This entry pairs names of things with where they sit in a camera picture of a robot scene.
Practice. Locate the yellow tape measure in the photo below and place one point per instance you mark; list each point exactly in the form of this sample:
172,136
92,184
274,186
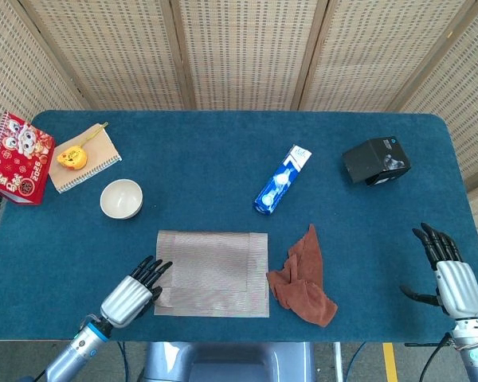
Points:
72,157

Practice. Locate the white metal table leg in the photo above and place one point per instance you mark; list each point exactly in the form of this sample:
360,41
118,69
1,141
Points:
338,362

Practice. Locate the blue felt table cover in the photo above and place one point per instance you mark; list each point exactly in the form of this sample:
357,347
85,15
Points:
207,159

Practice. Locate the woven bamboo folding screen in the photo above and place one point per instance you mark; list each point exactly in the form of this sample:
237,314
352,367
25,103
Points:
247,51

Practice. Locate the blue white toothpaste box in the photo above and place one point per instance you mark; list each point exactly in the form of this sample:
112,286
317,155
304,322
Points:
280,181

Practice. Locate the kraft spiral notebook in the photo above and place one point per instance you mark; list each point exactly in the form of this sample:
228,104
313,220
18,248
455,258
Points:
99,153

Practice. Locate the blue-grey robot torso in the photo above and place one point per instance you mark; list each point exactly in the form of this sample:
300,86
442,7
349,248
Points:
227,362

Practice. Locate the black cardboard box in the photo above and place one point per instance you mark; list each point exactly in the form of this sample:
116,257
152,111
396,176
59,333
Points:
362,161

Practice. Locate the grey woven placemat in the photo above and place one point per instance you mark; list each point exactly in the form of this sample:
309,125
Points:
215,274

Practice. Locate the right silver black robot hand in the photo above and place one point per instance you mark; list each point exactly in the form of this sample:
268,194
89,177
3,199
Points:
460,288

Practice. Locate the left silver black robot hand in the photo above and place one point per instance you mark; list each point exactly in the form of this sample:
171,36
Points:
125,298

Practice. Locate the white bowl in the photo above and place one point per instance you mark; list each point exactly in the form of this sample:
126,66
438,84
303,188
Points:
121,199

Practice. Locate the brown microfibre cloth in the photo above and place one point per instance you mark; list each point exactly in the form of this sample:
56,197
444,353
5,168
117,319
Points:
302,286

